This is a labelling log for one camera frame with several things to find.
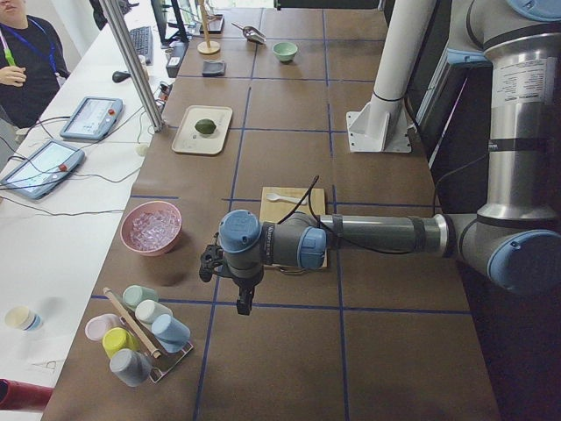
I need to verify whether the wooden rack rod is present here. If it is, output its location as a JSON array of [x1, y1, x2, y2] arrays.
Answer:
[[103, 287, 163, 359]]

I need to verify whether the red object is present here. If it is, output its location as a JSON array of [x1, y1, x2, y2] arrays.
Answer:
[[1, 379, 53, 412]]

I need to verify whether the paper cup on desk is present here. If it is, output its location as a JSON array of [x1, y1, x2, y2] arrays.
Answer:
[[4, 306, 42, 332]]

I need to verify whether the black computer mouse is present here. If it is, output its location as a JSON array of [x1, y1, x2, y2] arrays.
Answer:
[[111, 71, 131, 83]]

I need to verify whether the upper teach pendant tablet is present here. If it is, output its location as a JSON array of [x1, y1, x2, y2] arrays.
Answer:
[[60, 96, 124, 142]]

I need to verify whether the teach pendant tablet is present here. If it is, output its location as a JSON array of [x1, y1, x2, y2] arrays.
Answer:
[[60, 96, 124, 142], [1, 140, 85, 200]]

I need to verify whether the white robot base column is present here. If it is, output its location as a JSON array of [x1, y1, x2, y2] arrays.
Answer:
[[346, 0, 437, 153]]

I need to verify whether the lower teach pendant tablet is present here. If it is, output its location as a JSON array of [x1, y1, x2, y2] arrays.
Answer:
[[1, 140, 85, 200]]

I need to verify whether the mint green cup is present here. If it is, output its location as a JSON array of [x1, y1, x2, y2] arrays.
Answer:
[[122, 285, 160, 310]]

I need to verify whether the cream rabbit tray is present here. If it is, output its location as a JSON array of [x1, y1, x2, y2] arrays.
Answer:
[[171, 105, 232, 155]]

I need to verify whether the aluminium frame post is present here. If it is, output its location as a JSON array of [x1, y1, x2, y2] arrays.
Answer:
[[100, 0, 165, 132]]

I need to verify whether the wooden mug tree stand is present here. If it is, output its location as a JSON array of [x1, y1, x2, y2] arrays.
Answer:
[[197, 1, 221, 55]]

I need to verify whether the pink cup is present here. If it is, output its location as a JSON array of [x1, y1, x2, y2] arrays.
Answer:
[[84, 313, 122, 342]]

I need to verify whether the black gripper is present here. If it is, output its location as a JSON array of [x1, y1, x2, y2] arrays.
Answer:
[[228, 263, 263, 316]]

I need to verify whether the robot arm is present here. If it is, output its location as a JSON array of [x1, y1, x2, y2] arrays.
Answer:
[[199, 1, 560, 315]]

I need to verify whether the metal scoop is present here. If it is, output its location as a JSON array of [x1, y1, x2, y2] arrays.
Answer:
[[231, 22, 266, 45]]

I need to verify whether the white plastic spoon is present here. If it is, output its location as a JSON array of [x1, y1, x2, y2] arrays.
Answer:
[[266, 193, 308, 205]]

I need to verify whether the black keyboard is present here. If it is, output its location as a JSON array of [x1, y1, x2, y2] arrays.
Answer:
[[129, 26, 153, 66]]

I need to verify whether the person in black shirt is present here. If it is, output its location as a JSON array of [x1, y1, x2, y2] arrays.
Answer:
[[1, 1, 70, 128]]

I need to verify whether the white cup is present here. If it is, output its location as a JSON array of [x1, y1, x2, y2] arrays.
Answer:
[[135, 299, 173, 325]]

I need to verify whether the green avocado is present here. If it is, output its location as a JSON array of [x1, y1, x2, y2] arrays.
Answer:
[[195, 118, 217, 135]]

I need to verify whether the light blue cup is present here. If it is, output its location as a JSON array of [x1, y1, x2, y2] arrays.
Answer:
[[151, 314, 191, 353]]

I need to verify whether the pink bowl with ice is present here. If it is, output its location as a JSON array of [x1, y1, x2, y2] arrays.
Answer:
[[120, 201, 182, 256]]

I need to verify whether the grey cup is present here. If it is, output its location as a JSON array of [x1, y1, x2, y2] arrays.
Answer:
[[110, 348, 153, 387]]

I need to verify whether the bamboo cutting board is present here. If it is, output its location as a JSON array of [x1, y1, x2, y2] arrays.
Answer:
[[259, 187, 327, 270]]

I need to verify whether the grey folded cloth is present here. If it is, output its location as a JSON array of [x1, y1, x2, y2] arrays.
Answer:
[[202, 61, 226, 77]]

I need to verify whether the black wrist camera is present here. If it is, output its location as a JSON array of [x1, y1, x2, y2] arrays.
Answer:
[[199, 242, 230, 282]]

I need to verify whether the green bowl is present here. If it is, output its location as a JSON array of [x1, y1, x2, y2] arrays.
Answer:
[[273, 41, 298, 63]]

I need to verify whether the yellow cup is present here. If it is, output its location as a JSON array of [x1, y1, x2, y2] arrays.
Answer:
[[102, 327, 139, 359]]

